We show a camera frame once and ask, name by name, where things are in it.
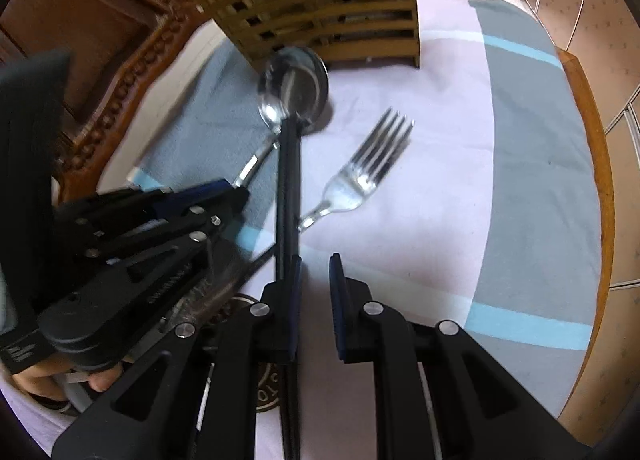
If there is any steel ladle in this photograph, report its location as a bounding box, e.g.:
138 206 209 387
257 46 329 134

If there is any steel spoon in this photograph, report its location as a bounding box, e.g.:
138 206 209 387
232 96 286 187

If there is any grey blue striped cloth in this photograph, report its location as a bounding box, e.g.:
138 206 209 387
0 0 604 460

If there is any steel fork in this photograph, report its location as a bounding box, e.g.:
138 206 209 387
298 108 414 233

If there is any left hand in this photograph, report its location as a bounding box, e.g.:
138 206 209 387
11 354 122 402

